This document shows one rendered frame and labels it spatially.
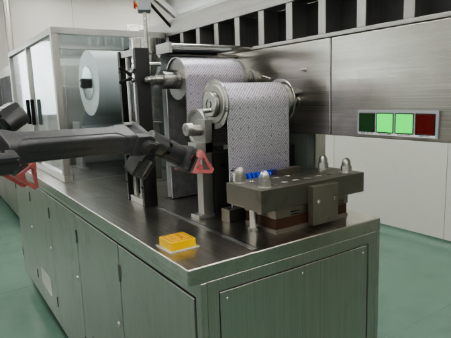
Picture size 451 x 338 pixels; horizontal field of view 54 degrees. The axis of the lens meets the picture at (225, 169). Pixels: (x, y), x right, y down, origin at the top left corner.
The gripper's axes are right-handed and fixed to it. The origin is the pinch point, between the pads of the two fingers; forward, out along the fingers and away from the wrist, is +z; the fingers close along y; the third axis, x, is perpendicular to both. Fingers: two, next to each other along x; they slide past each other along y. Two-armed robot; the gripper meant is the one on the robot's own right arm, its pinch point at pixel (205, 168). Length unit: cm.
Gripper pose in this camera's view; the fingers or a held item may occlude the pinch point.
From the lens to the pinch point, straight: 126.9
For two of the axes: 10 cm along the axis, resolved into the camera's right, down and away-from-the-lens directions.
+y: 5.6, 1.0, -8.2
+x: 3.7, -9.2, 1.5
